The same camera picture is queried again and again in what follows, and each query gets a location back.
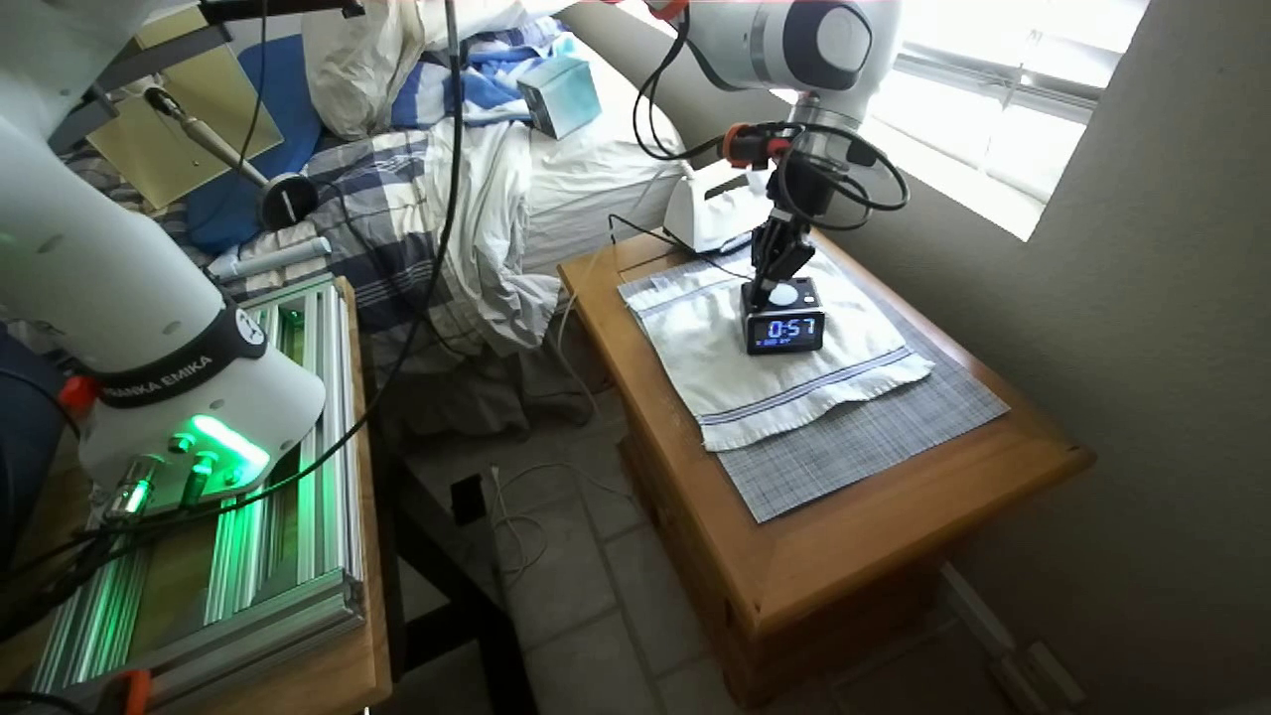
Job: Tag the black digital alarm clock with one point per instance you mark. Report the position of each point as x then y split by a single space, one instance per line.
785 314

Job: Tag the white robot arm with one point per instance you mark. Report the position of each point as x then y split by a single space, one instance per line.
173 360

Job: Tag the wooden side table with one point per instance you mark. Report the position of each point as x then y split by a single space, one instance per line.
814 591

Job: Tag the teal tissue box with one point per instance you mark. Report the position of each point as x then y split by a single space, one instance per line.
560 98

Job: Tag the white rumpled bed sheet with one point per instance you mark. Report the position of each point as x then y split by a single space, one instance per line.
529 203

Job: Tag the white striped towel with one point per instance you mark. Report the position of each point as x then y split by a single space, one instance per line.
761 375

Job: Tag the blue plaid blanket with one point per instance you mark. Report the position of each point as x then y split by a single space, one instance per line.
422 224

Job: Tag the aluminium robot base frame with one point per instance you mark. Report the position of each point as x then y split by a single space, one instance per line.
267 595

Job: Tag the white clothes iron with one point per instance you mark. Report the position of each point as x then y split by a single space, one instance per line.
716 208

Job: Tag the grey woven placemat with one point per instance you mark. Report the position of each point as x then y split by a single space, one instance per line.
805 427

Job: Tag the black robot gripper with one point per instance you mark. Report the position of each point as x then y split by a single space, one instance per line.
800 195

